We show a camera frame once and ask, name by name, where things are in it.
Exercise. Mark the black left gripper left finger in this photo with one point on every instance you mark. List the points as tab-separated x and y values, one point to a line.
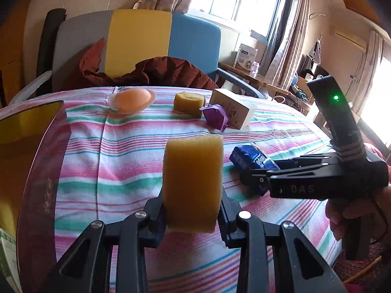
86	265

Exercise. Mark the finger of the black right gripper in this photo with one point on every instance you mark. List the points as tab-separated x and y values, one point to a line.
275	161
290	177

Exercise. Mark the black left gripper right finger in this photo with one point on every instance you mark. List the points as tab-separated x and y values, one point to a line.
298	266

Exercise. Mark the blue tissue pack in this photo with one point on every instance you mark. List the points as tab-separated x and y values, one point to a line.
247	157

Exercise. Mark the yellow sponge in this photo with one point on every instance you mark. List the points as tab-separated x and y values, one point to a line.
189	103
192	183

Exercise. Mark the white cardboard box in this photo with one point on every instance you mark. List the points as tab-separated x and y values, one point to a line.
239	111

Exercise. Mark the green white oil box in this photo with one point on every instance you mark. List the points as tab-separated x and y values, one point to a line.
8	256

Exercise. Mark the person right hand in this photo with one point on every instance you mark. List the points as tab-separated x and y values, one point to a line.
374	226

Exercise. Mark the pink quilt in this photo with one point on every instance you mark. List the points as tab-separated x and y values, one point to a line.
374	150

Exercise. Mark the wooden side table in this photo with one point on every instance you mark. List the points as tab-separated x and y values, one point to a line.
259	83

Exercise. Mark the purple snack packet far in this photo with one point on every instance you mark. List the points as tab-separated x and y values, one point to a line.
215	116

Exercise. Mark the cluttered shelf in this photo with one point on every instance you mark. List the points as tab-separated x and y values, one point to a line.
309	69

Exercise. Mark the patterned beige curtain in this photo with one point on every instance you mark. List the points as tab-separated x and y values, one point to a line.
283	48

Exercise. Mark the striped bed sheet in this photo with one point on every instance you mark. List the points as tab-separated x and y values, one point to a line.
86	176

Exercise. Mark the white box on table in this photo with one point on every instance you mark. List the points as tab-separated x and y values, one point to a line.
245	57

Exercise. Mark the dark red jacket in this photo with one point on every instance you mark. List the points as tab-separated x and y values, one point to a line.
162	71

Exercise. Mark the pink planet shaped toy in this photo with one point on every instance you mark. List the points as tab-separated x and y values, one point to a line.
131	101

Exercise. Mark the window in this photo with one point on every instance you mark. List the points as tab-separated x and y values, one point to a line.
253	16

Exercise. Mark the grey yellow blue chair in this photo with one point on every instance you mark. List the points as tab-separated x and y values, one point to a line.
132	36

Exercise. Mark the black rolled mat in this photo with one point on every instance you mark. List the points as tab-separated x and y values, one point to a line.
54	18

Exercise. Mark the wooden wardrobe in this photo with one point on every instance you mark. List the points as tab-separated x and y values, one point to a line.
12	35

